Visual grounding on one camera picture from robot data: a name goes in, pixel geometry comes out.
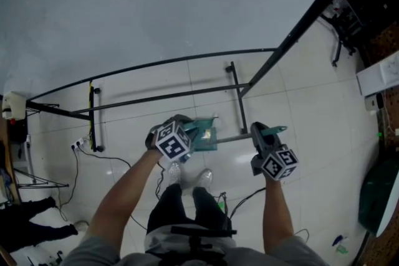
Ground thin black cable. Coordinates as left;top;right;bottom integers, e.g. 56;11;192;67
216;186;266;222

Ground dark green bag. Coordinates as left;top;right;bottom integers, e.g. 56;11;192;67
357;158;399;236

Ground white power strip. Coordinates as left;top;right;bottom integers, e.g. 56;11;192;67
70;137;89;150

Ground black tripod stand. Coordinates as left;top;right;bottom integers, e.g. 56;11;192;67
12;164;70;190

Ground person's right white shoe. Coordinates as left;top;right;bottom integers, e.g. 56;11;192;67
193;168;214;190

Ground person's white shoe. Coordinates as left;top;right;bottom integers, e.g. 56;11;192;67
193;168;214;190
167;161;182;187

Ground white table with black frame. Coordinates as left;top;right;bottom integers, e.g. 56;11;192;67
0;0;355;153

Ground black chest strap mount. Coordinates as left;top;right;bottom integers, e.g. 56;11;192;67
170;225;238;266

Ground person's left white shoe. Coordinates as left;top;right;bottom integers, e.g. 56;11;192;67
167;161;182;187

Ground black floor cable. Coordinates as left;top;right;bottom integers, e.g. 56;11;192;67
57;146;166;231

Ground person's black trousers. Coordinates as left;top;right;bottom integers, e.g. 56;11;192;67
145;183;234;239

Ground person's left forearm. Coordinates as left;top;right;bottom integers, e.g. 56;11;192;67
86;148;163;249

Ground white cabinet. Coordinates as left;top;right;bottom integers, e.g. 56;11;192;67
356;50;399;97

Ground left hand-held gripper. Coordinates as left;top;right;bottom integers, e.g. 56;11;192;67
145;114;196;163

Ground white box device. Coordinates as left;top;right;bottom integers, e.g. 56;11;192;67
1;90;28;121

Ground person's right forearm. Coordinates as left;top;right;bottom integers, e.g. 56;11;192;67
262;176;296;249

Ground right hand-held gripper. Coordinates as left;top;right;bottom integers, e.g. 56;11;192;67
250;121;299;181

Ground small white grey device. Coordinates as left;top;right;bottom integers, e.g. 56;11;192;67
363;92;385;113

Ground teal plastic dustpan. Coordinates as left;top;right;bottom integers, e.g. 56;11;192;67
182;116;221;153

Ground person's grey shirt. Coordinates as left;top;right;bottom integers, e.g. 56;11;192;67
60;226;330;266

